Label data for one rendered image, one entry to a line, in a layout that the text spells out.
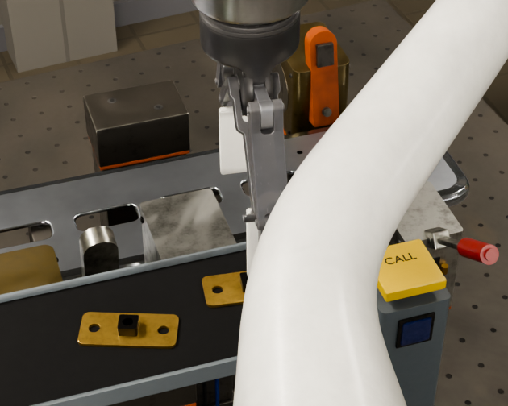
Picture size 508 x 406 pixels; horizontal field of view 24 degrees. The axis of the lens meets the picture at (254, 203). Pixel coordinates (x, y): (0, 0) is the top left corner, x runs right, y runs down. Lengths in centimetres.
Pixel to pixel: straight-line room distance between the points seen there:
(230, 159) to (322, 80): 49
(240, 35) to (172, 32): 275
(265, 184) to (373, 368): 36
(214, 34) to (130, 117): 63
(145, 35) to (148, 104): 209
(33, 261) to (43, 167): 75
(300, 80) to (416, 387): 50
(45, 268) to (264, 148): 41
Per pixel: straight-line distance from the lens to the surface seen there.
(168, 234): 119
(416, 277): 108
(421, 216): 129
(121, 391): 98
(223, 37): 86
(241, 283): 105
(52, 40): 344
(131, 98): 152
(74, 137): 201
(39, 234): 139
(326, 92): 153
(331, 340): 53
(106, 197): 141
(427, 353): 113
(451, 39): 66
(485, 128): 205
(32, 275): 120
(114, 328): 102
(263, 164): 86
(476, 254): 116
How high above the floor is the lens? 190
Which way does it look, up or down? 40 degrees down
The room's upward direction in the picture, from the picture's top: straight up
